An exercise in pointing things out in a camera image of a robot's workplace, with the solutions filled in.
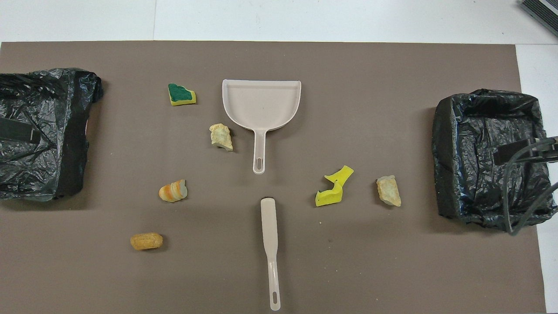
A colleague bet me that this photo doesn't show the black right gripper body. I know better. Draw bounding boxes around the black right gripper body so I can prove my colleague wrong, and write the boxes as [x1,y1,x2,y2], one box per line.
[494,136,558,165]

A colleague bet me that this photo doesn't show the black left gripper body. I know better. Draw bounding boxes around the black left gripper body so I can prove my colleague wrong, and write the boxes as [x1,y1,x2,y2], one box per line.
[0,117,41,143]

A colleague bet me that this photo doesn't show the green and yellow sponge piece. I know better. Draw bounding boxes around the green and yellow sponge piece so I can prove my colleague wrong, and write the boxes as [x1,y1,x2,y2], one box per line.
[168,83,197,106]

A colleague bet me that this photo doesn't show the orange striped bread piece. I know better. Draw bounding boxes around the orange striped bread piece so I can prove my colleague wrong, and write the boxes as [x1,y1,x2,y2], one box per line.
[158,179,188,203]

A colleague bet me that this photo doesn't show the brown bread roll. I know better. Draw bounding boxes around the brown bread roll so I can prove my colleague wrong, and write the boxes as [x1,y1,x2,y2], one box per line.
[130,232,163,251]

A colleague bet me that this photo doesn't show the pale cream foam chunk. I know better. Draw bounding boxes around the pale cream foam chunk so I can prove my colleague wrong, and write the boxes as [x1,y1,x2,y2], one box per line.
[209,123,234,152]
[376,175,402,207]

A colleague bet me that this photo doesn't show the beige plastic dustpan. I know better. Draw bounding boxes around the beige plastic dustpan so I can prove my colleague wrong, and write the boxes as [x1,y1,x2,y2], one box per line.
[222,79,302,175]

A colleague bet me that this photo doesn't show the beige hand brush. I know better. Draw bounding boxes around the beige hand brush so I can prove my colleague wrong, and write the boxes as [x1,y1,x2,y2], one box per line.
[260,197,282,311]

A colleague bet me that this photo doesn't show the black bag lined bin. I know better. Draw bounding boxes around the black bag lined bin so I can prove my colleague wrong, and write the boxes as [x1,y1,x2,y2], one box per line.
[0,68,104,202]
[432,89,558,232]

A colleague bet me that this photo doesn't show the dark ribbed device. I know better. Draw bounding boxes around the dark ribbed device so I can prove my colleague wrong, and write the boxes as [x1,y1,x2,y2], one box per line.
[520,0,558,38]

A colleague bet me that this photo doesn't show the brown table mat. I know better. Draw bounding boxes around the brown table mat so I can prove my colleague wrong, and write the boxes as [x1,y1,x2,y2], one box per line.
[0,41,548,314]

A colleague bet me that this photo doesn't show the right arm gripper cable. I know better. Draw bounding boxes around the right arm gripper cable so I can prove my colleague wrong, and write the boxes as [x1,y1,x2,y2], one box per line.
[501,139,558,236]

